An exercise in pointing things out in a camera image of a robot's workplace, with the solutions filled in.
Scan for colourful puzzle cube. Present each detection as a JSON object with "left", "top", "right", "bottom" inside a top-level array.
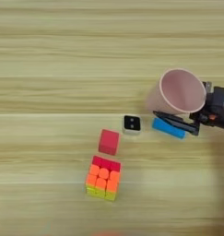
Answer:
[{"left": 85, "top": 155, "right": 123, "bottom": 203}]

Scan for black and white small cube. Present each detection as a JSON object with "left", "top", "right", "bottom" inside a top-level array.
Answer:
[{"left": 122, "top": 114, "right": 142, "bottom": 136}]

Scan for pink plastic cup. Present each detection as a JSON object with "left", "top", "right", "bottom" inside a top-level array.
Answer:
[{"left": 146, "top": 67, "right": 207, "bottom": 116}]

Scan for blue rectangular block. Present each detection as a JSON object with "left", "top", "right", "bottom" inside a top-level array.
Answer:
[{"left": 151, "top": 117, "right": 186, "bottom": 140}]

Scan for black box with white label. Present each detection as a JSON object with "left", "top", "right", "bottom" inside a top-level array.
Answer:
[{"left": 206, "top": 86, "right": 224, "bottom": 115}]

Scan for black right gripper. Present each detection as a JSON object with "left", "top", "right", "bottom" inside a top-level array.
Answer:
[{"left": 152, "top": 106, "right": 224, "bottom": 136}]

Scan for red foam cube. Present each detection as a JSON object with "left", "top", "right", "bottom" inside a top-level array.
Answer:
[{"left": 98, "top": 128, "right": 121, "bottom": 157}]

